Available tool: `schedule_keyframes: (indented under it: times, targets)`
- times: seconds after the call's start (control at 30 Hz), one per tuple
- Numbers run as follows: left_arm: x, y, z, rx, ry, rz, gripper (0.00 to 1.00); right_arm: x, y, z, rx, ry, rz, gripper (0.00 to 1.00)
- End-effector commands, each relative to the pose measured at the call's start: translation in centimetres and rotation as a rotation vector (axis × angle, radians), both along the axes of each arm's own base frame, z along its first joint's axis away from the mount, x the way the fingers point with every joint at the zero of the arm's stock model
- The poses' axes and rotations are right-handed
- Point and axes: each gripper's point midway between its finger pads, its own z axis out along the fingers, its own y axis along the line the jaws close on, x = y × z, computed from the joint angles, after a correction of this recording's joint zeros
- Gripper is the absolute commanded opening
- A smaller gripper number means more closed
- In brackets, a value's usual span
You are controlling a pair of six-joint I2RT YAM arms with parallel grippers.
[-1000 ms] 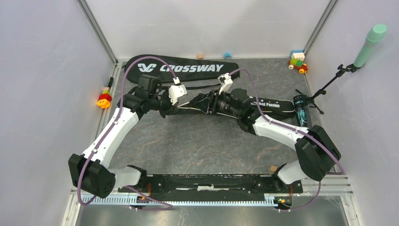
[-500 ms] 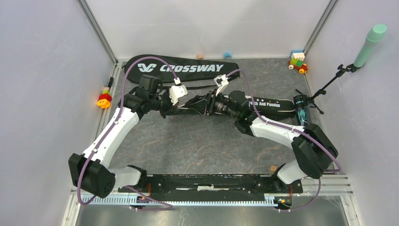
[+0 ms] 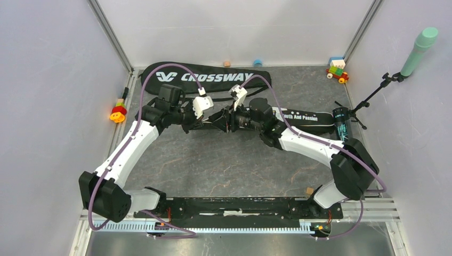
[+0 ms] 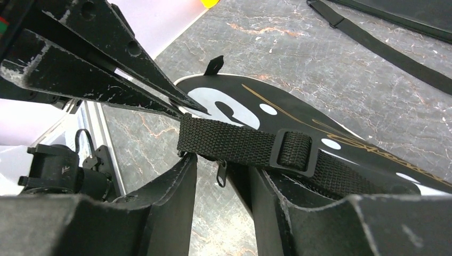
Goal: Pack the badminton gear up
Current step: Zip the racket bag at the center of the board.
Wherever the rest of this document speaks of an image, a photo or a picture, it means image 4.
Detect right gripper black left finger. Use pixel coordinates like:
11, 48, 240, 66
1, 154, 197, 255

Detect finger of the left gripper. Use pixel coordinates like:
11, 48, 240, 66
36, 1, 207, 114
1, 29, 182, 119

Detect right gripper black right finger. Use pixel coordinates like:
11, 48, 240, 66
249, 168, 451, 255

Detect black sport racket bag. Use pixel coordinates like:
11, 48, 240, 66
173, 55, 452, 216

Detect black crossway racket bag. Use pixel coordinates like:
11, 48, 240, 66
307, 1, 451, 94

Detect red yellow toy blocks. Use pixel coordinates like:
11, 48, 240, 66
201, 0, 221, 9

